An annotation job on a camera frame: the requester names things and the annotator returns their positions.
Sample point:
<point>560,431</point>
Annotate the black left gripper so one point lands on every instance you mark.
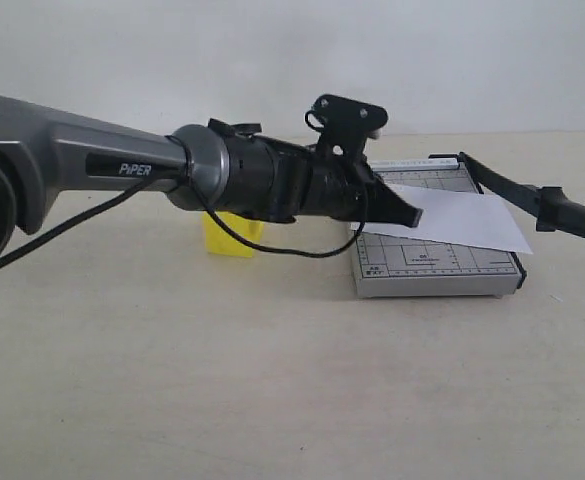
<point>276,181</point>

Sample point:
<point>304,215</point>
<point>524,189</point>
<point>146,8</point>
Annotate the white paper sheet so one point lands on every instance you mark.
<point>463,218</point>

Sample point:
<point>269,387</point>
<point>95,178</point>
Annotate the yellow foam cube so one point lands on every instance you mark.
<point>219,242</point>

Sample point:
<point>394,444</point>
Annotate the black cutter blade arm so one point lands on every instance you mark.
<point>549,205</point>

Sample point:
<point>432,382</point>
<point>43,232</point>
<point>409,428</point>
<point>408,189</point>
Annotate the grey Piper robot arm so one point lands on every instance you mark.
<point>59,169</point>

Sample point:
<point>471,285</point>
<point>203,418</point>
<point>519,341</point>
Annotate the grey paper cutter base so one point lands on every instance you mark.
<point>387,266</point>

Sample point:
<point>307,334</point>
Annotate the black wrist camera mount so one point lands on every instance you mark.
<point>344,126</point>

